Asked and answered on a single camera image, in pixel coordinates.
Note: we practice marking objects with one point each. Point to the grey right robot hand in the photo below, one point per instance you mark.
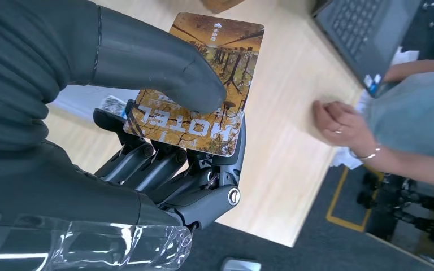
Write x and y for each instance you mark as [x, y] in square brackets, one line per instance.
[71, 198]

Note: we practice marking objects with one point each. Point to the seated person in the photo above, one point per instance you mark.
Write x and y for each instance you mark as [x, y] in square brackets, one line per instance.
[419, 112]

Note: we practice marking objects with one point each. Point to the grey laptop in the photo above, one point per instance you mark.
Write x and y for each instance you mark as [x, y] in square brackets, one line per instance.
[363, 33]

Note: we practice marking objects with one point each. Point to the silver kiosk stand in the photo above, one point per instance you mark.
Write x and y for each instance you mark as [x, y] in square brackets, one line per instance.
[408, 224]

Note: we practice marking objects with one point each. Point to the white table foot bar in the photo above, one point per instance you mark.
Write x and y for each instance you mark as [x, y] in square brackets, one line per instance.
[241, 265]

